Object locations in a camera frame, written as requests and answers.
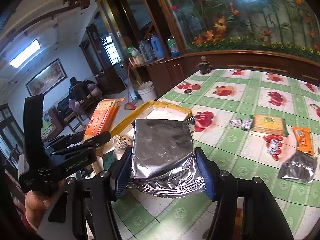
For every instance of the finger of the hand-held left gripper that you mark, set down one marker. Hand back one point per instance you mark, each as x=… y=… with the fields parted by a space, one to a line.
x=97 y=140
x=67 y=138

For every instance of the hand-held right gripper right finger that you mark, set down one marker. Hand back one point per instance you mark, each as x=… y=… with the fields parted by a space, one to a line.
x=207 y=177

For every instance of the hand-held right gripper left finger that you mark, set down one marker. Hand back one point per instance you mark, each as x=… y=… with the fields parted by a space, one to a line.
x=120 y=180

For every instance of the dark green packet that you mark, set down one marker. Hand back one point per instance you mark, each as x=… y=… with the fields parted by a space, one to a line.
x=110 y=158

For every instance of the orange cracker pack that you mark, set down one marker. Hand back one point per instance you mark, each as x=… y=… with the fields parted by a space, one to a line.
x=102 y=117

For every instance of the clear packet with dark snack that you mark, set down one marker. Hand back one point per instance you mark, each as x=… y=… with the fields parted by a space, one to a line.
x=122 y=142

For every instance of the large silver foil packet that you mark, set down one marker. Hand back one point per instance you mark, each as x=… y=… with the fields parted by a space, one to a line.
x=162 y=150

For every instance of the black and white candy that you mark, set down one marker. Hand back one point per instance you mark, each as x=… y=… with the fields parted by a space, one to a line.
x=247 y=124
x=273 y=147
x=235 y=123

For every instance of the white tray with yellow tape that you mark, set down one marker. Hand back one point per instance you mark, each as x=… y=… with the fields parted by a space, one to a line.
x=165 y=110

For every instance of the yellow cracker pack green ends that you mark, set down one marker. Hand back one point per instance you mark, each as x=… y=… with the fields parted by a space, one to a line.
x=270 y=125

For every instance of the small silver foil packet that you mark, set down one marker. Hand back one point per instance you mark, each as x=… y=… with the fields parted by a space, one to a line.
x=297 y=167

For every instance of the small orange snack packet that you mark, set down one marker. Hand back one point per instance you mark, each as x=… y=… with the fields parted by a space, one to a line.
x=303 y=140

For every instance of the person's left hand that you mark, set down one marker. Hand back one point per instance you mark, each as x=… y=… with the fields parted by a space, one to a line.
x=35 y=205

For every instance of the wooden stool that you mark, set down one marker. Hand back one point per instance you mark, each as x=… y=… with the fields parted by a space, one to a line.
x=70 y=120

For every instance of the brown sofa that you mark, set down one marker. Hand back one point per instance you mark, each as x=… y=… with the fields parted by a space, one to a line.
x=50 y=125

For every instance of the black sofa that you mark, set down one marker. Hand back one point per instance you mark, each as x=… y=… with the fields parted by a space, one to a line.
x=62 y=105

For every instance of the wooden chair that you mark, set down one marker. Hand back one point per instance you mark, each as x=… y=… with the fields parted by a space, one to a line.
x=82 y=97

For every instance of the green fruit print tablecloth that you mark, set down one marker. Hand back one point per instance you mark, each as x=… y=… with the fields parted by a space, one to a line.
x=250 y=200

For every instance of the red broom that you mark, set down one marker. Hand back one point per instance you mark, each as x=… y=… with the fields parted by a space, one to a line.
x=130 y=102

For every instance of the white plastic bucket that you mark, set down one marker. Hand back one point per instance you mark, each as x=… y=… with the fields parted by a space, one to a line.
x=147 y=90

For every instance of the black bottle cap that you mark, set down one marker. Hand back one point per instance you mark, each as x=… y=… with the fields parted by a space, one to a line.
x=187 y=91

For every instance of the barred window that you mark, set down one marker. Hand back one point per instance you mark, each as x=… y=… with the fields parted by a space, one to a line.
x=111 y=51

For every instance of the green bag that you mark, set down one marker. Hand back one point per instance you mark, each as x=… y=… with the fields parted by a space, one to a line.
x=131 y=51

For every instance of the ceiling light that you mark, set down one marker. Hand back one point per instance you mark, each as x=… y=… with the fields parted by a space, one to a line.
x=25 y=52

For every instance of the dark ink bottle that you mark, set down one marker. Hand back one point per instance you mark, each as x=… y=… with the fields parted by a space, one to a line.
x=205 y=66

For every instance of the blue thermos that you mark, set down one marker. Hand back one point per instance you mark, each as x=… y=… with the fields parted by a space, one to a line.
x=157 y=46

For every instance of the wooden cabinet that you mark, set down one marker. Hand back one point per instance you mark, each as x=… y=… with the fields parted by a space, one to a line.
x=262 y=60

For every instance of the glass display with artificial flowers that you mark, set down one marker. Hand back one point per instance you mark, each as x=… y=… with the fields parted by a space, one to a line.
x=250 y=12

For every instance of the framed wall painting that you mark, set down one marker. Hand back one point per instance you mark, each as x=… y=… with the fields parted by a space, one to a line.
x=46 y=76

